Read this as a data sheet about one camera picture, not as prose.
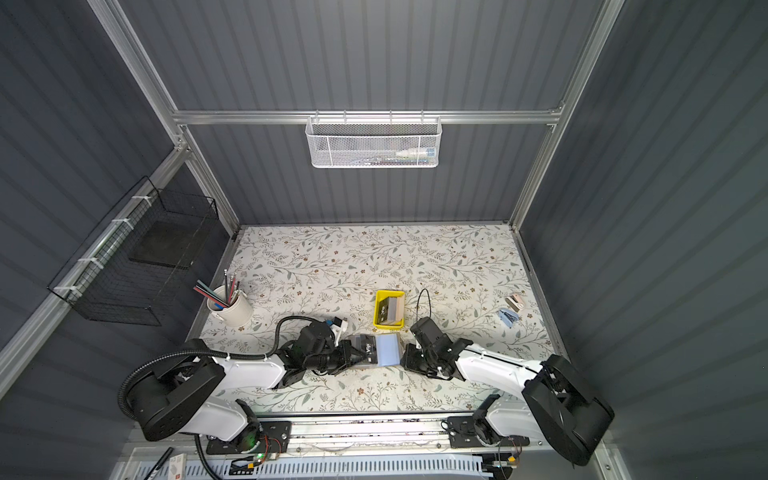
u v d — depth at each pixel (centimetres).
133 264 73
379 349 88
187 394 44
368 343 88
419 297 100
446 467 71
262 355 60
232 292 89
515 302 96
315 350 70
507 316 93
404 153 92
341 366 76
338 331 82
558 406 42
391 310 93
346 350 76
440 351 67
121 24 70
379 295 96
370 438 75
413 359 77
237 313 87
